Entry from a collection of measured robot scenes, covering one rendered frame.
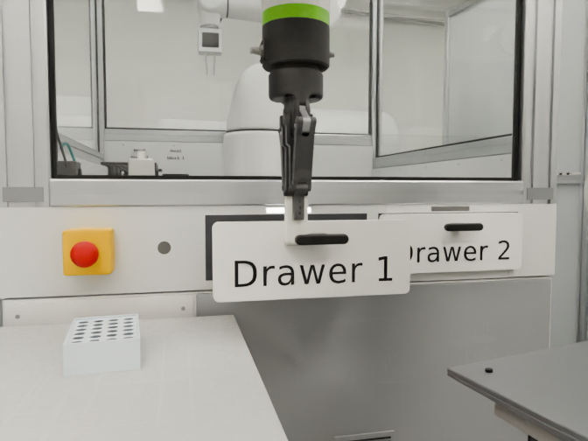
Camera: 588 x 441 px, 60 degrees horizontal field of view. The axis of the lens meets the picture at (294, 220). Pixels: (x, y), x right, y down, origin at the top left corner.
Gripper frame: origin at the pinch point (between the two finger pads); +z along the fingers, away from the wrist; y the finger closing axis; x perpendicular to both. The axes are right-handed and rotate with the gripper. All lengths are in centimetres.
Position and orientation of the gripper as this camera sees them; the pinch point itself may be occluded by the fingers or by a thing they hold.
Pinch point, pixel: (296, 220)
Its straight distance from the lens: 70.8
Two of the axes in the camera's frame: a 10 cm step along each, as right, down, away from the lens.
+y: 2.2, 0.5, -9.7
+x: 9.8, -0.1, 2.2
